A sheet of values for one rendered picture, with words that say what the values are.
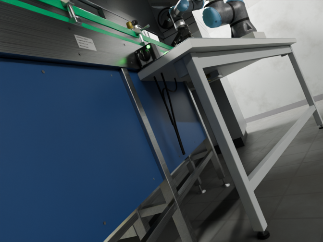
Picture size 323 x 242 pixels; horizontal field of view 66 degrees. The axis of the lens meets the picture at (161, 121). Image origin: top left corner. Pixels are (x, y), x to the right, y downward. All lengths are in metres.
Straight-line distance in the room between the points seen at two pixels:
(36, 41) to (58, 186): 0.32
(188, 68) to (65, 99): 0.47
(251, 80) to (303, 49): 0.80
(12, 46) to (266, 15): 3.74
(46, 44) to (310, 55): 3.58
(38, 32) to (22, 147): 0.28
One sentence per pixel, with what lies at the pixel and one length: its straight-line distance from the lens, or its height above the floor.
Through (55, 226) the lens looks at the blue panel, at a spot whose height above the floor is 0.42.
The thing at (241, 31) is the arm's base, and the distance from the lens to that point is 1.57.
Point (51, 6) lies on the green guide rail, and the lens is 0.81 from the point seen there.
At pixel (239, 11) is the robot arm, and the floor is 0.94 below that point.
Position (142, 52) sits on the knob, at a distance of 1.00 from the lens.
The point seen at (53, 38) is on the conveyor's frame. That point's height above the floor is 0.81.
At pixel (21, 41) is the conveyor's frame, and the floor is 0.79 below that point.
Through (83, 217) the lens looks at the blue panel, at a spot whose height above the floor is 0.40.
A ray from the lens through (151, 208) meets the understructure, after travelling 0.96.
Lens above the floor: 0.52
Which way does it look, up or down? 1 degrees up
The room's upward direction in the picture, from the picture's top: 22 degrees counter-clockwise
